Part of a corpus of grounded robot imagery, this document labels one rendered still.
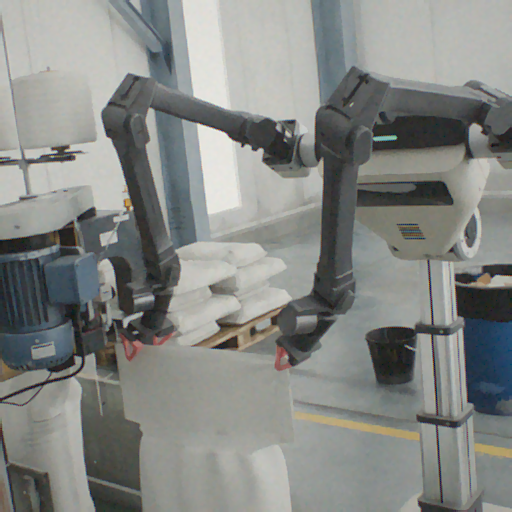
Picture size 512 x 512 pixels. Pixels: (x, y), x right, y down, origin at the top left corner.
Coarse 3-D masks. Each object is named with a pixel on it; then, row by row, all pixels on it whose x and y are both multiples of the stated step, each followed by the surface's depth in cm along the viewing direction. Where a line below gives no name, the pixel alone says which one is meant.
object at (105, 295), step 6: (102, 270) 186; (102, 276) 186; (102, 282) 186; (102, 288) 185; (108, 288) 187; (102, 294) 185; (108, 294) 187; (96, 300) 186; (102, 300) 186; (108, 300) 187; (96, 306) 189
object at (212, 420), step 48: (144, 384) 190; (192, 384) 180; (240, 384) 174; (288, 384) 168; (144, 432) 188; (192, 432) 183; (240, 432) 177; (288, 432) 170; (144, 480) 189; (192, 480) 177; (240, 480) 171; (288, 480) 179
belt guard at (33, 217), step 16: (48, 192) 189; (64, 192) 182; (80, 192) 181; (0, 208) 159; (16, 208) 155; (32, 208) 152; (48, 208) 153; (64, 208) 162; (80, 208) 179; (0, 224) 149; (16, 224) 149; (32, 224) 151; (48, 224) 153; (64, 224) 161
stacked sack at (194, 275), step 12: (192, 264) 503; (204, 264) 503; (216, 264) 496; (228, 264) 501; (180, 276) 468; (192, 276) 472; (204, 276) 477; (216, 276) 485; (228, 276) 497; (180, 288) 460; (192, 288) 469
